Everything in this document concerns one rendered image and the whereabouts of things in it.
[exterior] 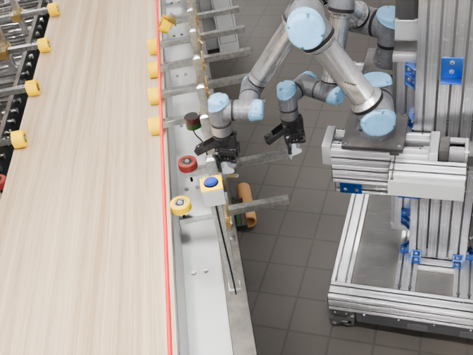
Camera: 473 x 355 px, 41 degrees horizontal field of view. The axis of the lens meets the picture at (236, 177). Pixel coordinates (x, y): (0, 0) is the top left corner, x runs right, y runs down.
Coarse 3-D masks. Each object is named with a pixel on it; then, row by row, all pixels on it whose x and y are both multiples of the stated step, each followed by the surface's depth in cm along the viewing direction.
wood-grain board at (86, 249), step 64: (64, 0) 414; (128, 0) 398; (64, 64) 345; (128, 64) 334; (64, 128) 295; (128, 128) 287; (64, 192) 258; (128, 192) 252; (0, 256) 234; (64, 256) 229; (128, 256) 225; (0, 320) 210; (64, 320) 206; (128, 320) 202
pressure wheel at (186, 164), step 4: (184, 156) 264; (188, 156) 263; (192, 156) 263; (180, 160) 262; (184, 160) 262; (188, 160) 261; (192, 160) 261; (180, 164) 260; (184, 164) 260; (188, 164) 259; (192, 164) 259; (196, 164) 261; (180, 168) 260; (184, 168) 259; (188, 168) 259; (192, 168) 260; (184, 172) 260; (188, 172) 260; (192, 180) 268
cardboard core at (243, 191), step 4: (240, 184) 374; (244, 184) 373; (236, 188) 375; (240, 188) 371; (244, 188) 370; (248, 188) 372; (240, 192) 368; (244, 192) 367; (248, 192) 368; (240, 196) 366; (244, 196) 364; (248, 196) 365; (244, 200) 362; (248, 200) 362; (252, 200) 365; (248, 212) 354; (252, 212) 354; (248, 216) 351; (252, 216) 351; (248, 220) 359; (252, 220) 358; (256, 220) 353; (248, 224) 356; (252, 224) 356
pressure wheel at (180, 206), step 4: (180, 196) 245; (184, 196) 244; (172, 200) 243; (176, 200) 244; (180, 200) 242; (184, 200) 243; (188, 200) 242; (172, 204) 242; (176, 204) 242; (180, 204) 241; (184, 204) 241; (188, 204) 240; (172, 208) 240; (176, 208) 239; (180, 208) 239; (184, 208) 239; (188, 208) 241; (172, 212) 242; (176, 212) 240; (180, 212) 240; (184, 212) 240; (188, 212) 241; (184, 216) 246
